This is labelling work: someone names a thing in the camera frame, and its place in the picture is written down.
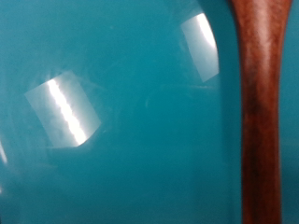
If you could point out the brown wooden spoon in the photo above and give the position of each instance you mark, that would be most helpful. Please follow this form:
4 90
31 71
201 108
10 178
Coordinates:
261 124

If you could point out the blue plate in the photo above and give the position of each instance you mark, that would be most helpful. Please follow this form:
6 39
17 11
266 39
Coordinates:
124 171

